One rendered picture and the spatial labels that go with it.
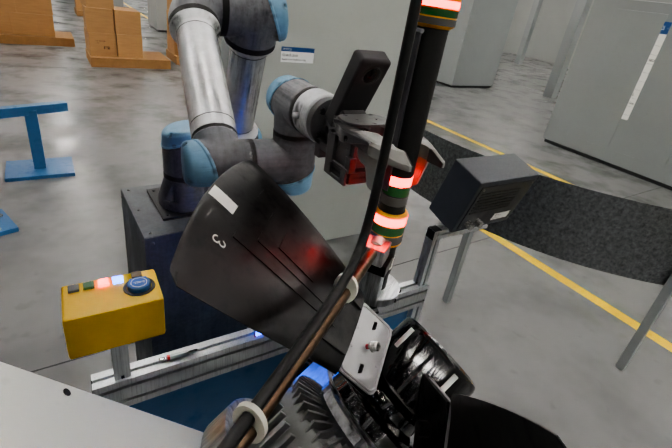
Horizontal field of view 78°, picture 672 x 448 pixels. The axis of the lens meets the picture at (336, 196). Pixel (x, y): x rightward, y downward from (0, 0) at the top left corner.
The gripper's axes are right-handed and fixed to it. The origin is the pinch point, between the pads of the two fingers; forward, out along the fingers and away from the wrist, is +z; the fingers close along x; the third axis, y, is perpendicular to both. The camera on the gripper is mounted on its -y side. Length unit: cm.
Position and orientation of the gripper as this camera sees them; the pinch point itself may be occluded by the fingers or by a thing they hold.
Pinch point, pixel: (421, 156)
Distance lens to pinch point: 46.8
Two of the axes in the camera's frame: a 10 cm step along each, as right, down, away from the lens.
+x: -8.5, 1.2, -5.2
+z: 5.1, 4.3, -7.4
